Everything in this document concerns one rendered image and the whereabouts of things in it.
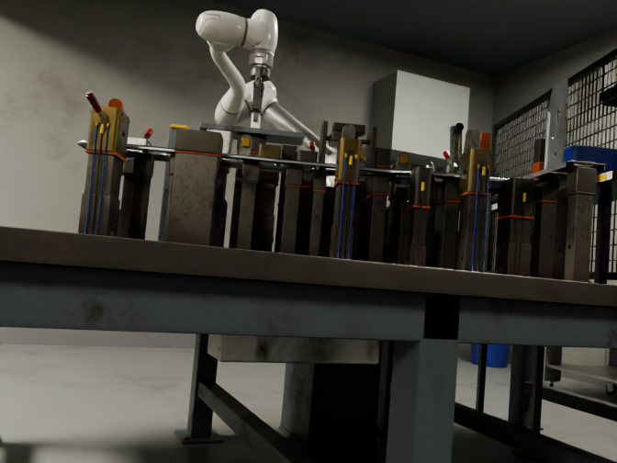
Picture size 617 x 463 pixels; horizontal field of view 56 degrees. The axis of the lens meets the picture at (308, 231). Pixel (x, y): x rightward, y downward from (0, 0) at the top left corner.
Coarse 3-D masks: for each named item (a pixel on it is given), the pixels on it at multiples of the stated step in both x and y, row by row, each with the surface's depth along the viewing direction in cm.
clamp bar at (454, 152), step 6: (456, 126) 196; (462, 126) 196; (450, 132) 200; (456, 132) 199; (462, 132) 198; (450, 138) 199; (456, 138) 199; (450, 144) 199; (456, 144) 198; (450, 150) 198; (456, 150) 198; (450, 156) 197; (456, 156) 197; (450, 162) 197; (456, 162) 197
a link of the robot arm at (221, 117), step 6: (246, 102) 262; (216, 108) 261; (222, 108) 254; (246, 108) 262; (216, 114) 261; (222, 114) 256; (228, 114) 255; (234, 114) 255; (240, 114) 258; (246, 114) 263; (216, 120) 265; (222, 120) 260; (228, 120) 259; (234, 120) 260; (240, 120) 264
